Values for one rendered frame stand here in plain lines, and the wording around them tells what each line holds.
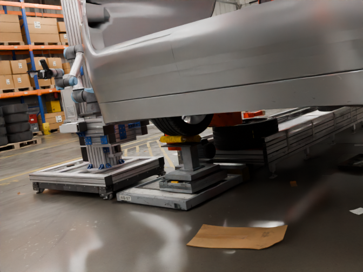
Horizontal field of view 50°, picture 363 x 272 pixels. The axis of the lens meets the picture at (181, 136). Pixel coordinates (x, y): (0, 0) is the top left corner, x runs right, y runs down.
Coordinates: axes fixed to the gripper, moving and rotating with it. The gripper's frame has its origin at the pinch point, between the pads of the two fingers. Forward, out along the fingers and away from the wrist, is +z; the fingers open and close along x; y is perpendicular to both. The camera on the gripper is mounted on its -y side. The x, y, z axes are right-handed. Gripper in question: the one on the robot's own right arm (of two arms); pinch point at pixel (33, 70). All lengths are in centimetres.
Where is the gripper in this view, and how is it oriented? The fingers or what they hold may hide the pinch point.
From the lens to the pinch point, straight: 351.4
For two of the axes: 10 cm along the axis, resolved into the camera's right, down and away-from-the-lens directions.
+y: 0.1, 9.8, 1.8
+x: -9.2, -0.6, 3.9
